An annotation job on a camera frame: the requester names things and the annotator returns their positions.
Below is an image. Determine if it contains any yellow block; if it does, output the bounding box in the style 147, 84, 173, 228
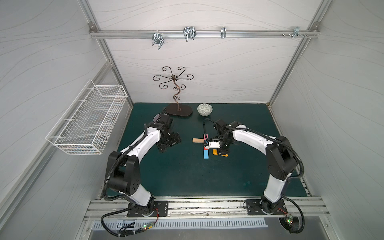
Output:
213, 149, 229, 157

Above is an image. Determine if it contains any blue block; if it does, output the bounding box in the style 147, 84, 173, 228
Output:
204, 150, 209, 160

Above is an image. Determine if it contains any natural wood block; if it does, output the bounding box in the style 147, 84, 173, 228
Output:
193, 138, 205, 144

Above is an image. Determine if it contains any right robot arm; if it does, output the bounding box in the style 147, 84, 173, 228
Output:
203, 119, 305, 215

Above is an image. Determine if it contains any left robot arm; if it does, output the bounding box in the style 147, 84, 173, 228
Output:
103, 113, 182, 216

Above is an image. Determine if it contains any purple bowl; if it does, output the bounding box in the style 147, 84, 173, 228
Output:
153, 114, 165, 123

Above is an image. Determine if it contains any brown metal jewelry stand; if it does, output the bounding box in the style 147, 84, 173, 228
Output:
153, 66, 194, 117

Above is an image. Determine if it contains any patterned white green bowl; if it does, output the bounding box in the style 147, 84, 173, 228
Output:
197, 104, 213, 117

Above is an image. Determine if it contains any white vent strip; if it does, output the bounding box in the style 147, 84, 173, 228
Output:
105, 218, 268, 232

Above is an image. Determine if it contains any metal clamp far left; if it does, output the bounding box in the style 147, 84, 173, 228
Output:
152, 33, 165, 51

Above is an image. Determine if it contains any metal clamp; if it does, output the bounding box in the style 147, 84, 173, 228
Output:
221, 27, 227, 39
282, 27, 309, 39
183, 27, 197, 42
152, 33, 165, 51

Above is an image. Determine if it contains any aluminium crossbar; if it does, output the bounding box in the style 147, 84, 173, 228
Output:
90, 29, 320, 39

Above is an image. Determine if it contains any metal clamp far right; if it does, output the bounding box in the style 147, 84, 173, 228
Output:
282, 27, 309, 39

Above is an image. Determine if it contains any white wire basket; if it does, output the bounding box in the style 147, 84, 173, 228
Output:
46, 80, 128, 155

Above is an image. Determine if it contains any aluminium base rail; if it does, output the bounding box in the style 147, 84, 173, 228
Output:
83, 196, 331, 222

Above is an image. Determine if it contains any right black cable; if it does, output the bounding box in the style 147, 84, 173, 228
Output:
278, 196, 306, 235

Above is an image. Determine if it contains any black cable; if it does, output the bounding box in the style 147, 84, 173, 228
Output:
278, 196, 306, 235
100, 203, 159, 238

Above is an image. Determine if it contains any left black cable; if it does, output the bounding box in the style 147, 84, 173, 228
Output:
100, 203, 159, 238

